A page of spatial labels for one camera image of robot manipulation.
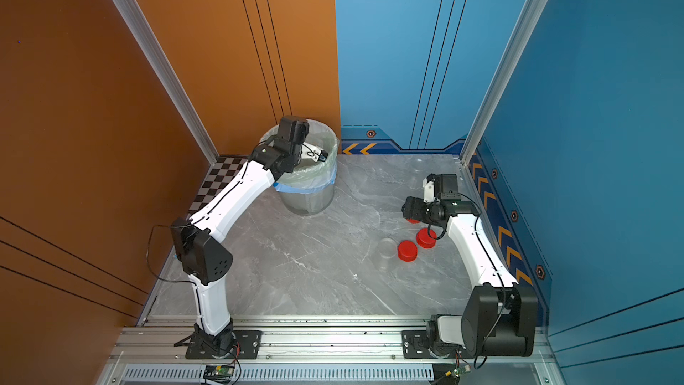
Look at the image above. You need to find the aluminium corner post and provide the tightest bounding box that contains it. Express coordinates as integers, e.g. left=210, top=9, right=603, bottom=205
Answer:
left=112, top=0, right=219, bottom=165
left=460, top=0, right=549, bottom=167

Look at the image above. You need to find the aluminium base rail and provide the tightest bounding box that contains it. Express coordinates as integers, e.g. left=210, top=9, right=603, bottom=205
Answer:
left=96, top=315, right=564, bottom=384

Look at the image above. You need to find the left aluminium corner post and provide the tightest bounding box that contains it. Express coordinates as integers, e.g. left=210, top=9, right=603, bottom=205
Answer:
left=112, top=0, right=219, bottom=165

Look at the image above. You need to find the translucent green bin liner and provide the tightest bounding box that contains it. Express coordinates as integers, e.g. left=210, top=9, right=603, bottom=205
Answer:
left=274, top=119, right=340, bottom=194

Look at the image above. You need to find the green circuit board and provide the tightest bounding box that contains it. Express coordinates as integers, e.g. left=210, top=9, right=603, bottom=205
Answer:
left=201, top=365, right=237, bottom=384
left=444, top=364, right=472, bottom=384

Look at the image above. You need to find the right aluminium corner post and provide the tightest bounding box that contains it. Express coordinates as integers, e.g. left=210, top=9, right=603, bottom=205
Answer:
left=460, top=0, right=549, bottom=167

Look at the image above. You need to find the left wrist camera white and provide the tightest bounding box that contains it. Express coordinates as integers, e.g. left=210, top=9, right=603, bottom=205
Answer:
left=301, top=143, right=329, bottom=162

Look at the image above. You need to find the black white chessboard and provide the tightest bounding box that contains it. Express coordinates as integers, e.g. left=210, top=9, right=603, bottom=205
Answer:
left=186, top=156, right=247, bottom=219

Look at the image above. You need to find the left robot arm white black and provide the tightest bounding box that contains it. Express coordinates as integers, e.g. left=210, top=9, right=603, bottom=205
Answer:
left=170, top=116, right=309, bottom=358

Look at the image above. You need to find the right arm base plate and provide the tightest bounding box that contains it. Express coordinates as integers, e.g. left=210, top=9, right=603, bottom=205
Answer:
left=401, top=329, right=468, bottom=359

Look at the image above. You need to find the right green circuit board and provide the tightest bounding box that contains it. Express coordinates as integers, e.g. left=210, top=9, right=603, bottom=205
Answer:
left=444, top=364, right=472, bottom=384

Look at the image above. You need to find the red lid of front jar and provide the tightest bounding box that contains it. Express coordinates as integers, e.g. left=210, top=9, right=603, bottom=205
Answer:
left=416, top=227, right=437, bottom=249

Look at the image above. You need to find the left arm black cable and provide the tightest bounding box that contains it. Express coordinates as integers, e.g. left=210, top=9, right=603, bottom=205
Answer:
left=145, top=159, right=252, bottom=287

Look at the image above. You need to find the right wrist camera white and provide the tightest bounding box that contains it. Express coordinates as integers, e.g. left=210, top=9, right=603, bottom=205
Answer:
left=422, top=174, right=436, bottom=203

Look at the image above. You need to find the grey mesh trash bin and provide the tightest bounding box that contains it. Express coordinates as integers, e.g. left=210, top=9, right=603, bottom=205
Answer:
left=280, top=184, right=335, bottom=216

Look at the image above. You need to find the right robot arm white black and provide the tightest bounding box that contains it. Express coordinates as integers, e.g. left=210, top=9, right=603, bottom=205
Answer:
left=402, top=174, right=538, bottom=359

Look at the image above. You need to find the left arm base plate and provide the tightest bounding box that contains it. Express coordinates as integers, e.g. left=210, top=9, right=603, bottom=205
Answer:
left=177, top=330, right=263, bottom=361

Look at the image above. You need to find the left green circuit board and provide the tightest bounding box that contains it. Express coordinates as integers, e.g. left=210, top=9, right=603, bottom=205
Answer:
left=201, top=365, right=237, bottom=384

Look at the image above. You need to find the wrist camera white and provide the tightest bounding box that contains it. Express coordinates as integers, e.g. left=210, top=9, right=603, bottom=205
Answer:
left=301, top=143, right=329, bottom=162
left=422, top=174, right=436, bottom=203

